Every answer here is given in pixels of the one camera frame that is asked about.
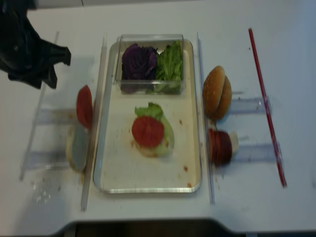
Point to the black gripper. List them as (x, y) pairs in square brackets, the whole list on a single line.
[(24, 56)]

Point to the tomato slice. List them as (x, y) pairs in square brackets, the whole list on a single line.
[(84, 108), (147, 131)]

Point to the white bread bun half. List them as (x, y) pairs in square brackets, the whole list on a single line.
[(76, 147)]

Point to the green lettuce leaf on bun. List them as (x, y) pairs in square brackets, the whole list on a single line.
[(154, 110)]

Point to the green lettuce in container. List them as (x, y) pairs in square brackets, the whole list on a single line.
[(169, 63)]

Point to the white cheese slice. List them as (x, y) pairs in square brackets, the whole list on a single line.
[(234, 142)]

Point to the purple cabbage leaves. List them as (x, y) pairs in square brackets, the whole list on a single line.
[(139, 63)]

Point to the clear plastic container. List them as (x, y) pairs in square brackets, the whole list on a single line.
[(158, 42)]

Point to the metal baking tray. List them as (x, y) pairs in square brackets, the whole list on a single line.
[(119, 166)]

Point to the sesame bun top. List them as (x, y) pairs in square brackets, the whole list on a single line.
[(212, 90)]

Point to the brown bun half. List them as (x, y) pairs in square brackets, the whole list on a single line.
[(225, 101)]

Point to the upper right acrylic holder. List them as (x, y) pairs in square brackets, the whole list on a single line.
[(250, 106)]

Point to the red plastic strip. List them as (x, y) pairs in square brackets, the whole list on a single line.
[(276, 147)]

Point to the far left acrylic rail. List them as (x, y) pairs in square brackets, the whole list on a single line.
[(42, 150)]

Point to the right clear acrylic rail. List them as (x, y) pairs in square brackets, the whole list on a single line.
[(205, 126)]

